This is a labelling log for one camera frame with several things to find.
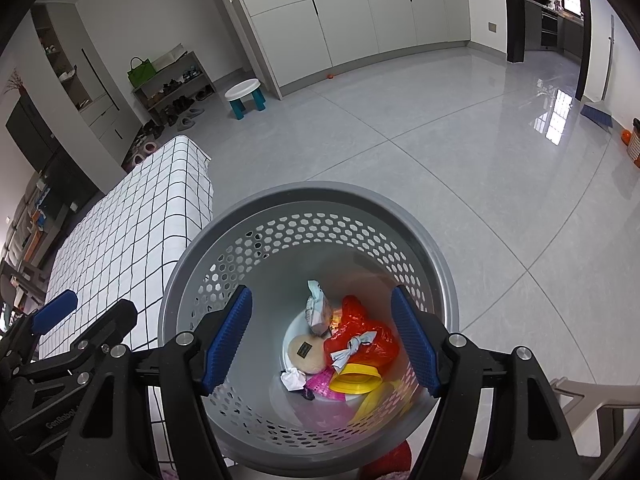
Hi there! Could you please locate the pink plastic mesh cone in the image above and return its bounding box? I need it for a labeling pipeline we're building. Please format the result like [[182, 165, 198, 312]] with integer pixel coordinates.
[[305, 366, 348, 403]]

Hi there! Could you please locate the white stool with teal legs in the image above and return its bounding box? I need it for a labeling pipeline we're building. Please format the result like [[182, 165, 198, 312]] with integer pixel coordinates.
[[224, 79, 267, 121]]

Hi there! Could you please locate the small wicker basket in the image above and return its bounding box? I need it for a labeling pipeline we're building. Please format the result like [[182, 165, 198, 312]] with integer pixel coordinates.
[[627, 117, 640, 167]]

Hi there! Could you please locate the white shelf cabinet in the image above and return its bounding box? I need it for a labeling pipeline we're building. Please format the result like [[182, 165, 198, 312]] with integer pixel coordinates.
[[31, 2, 146, 171]]

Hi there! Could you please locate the beige fluffy round pad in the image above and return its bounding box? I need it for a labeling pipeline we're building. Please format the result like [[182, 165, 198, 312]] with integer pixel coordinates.
[[289, 332, 332, 373]]

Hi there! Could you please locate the blue broom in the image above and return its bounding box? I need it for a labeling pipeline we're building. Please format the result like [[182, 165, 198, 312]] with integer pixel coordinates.
[[580, 15, 615, 133]]

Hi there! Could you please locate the grey perforated basket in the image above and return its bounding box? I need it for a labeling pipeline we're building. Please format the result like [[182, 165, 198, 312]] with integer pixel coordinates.
[[157, 182, 460, 472]]

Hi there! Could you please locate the white counter cabinet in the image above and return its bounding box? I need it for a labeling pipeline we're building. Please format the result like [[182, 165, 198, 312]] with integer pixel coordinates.
[[232, 0, 472, 101]]

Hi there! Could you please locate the light blue wipes packet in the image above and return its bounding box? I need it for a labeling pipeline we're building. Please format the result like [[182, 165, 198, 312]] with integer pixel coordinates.
[[305, 280, 335, 337]]

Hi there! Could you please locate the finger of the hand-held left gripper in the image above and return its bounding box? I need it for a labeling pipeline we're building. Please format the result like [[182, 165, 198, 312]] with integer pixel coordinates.
[[0, 290, 78, 361], [15, 300, 138, 386]]

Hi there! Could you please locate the green handbag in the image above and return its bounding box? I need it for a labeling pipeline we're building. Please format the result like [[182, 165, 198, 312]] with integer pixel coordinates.
[[127, 56, 157, 87]]

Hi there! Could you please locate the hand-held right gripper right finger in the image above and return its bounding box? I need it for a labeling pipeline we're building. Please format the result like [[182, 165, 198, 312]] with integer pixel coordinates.
[[391, 285, 587, 480]]

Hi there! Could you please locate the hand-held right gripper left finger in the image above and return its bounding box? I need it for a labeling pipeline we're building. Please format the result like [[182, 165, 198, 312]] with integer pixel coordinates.
[[55, 285, 253, 480]]

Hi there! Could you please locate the yellow plastic ring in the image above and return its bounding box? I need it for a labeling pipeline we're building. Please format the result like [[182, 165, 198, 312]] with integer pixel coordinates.
[[329, 364, 385, 396]]

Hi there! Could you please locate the red fabric item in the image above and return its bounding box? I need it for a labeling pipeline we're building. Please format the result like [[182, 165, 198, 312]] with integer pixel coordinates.
[[360, 442, 413, 480]]

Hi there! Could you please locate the black tall cabinet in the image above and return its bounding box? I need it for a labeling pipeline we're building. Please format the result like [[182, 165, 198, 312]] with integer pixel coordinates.
[[5, 92, 106, 206]]

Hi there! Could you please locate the white flat box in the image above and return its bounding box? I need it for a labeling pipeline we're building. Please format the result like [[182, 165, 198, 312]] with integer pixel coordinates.
[[150, 43, 188, 72]]

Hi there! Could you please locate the group of dark shoes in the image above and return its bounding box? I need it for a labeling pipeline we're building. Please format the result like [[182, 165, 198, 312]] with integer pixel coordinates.
[[135, 67, 213, 141]]

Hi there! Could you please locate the red plastic bag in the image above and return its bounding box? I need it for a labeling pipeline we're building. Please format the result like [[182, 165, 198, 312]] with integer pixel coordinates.
[[324, 295, 401, 377]]

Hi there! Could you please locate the dark door frame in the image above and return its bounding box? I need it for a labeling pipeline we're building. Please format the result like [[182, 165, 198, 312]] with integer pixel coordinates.
[[500, 0, 593, 102]]

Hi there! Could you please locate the beige plastic chair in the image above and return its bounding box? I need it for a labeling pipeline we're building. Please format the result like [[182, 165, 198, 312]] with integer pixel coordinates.
[[547, 377, 628, 458]]

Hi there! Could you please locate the grey shoe rack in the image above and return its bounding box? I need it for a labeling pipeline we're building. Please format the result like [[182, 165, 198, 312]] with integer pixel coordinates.
[[131, 51, 217, 126]]

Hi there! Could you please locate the white paper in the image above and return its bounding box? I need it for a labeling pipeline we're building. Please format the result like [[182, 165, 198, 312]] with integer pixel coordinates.
[[279, 367, 307, 393]]

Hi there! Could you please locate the white checked tablecloth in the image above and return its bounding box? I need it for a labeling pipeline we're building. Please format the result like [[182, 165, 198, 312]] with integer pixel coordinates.
[[37, 135, 236, 480]]

